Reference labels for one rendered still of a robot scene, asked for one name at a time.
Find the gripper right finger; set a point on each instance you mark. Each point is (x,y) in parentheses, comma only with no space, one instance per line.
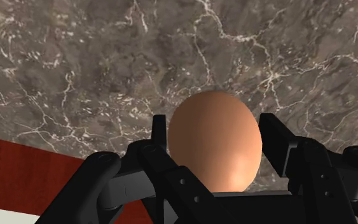
(318,180)

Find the brown egg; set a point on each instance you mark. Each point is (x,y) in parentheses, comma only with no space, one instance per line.
(212,139)

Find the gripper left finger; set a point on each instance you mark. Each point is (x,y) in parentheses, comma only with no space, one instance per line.
(172,183)

